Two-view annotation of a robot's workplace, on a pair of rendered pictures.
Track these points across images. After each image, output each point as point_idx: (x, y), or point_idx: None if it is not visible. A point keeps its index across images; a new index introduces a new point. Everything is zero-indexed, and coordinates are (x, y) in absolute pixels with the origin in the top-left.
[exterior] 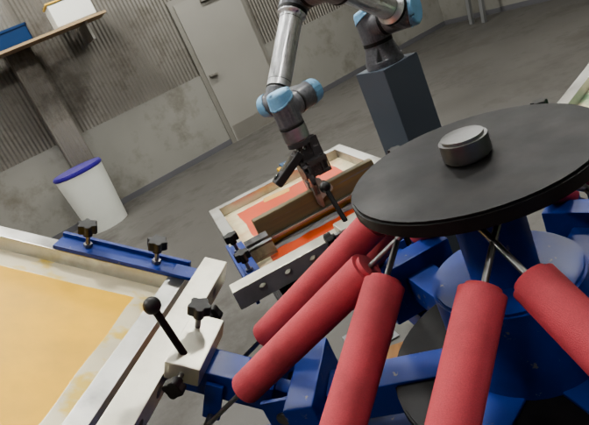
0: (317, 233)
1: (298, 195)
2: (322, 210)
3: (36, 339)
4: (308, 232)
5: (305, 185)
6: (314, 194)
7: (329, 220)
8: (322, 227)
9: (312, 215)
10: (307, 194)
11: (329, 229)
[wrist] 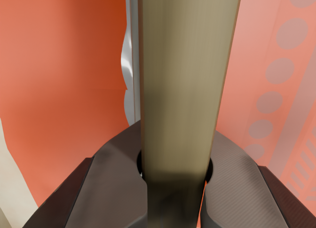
0: (73, 25)
1: (183, 83)
2: (134, 106)
3: None
4: (117, 3)
5: (282, 190)
6: (137, 151)
7: (130, 93)
8: (104, 59)
9: (134, 62)
10: (141, 130)
11: (65, 69)
